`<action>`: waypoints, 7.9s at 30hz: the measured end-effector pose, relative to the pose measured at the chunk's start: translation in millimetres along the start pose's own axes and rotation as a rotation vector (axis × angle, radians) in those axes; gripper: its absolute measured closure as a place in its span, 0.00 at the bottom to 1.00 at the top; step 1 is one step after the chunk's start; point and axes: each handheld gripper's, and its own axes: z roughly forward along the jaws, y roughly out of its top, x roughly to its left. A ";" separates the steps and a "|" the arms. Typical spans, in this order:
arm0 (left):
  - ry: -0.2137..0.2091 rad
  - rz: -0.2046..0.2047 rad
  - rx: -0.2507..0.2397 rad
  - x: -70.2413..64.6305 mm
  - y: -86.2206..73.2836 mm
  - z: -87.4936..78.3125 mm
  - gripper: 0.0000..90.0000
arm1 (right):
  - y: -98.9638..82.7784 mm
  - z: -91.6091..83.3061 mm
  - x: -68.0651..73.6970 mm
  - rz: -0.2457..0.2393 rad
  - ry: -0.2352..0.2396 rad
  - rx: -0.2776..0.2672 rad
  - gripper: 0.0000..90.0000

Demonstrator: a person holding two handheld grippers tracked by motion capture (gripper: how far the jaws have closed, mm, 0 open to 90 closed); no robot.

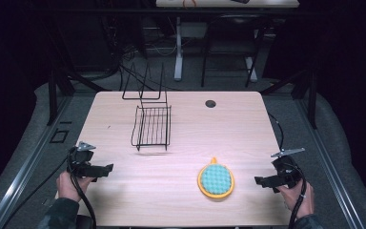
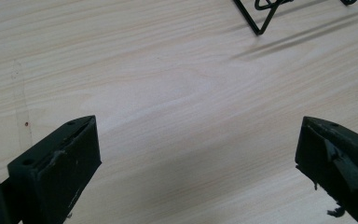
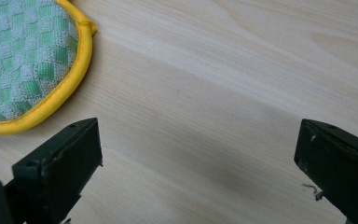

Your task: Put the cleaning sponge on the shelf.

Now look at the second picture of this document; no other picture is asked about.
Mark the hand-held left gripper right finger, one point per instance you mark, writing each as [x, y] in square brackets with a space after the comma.
[338, 161]

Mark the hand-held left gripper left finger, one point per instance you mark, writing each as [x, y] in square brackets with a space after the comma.
[56, 174]

